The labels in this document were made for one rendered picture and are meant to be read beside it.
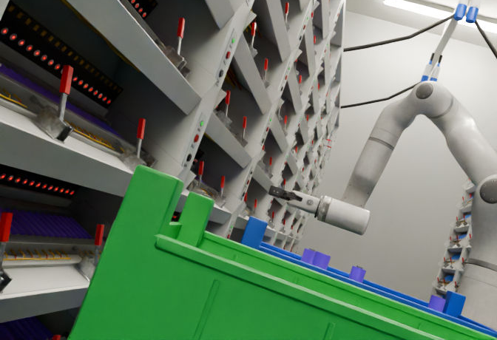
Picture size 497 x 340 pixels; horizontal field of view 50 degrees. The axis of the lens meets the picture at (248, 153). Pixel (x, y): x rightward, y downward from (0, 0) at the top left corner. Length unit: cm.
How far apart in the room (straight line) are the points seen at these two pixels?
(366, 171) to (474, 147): 35
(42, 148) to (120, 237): 44
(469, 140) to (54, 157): 119
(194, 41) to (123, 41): 39
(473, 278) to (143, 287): 127
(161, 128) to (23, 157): 50
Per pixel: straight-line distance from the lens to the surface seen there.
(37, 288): 80
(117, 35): 75
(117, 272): 23
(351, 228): 174
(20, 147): 63
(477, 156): 158
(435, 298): 75
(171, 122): 110
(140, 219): 23
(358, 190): 183
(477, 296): 145
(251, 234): 54
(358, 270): 72
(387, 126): 177
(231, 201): 176
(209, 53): 112
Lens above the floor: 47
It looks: 7 degrees up
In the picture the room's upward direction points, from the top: 20 degrees clockwise
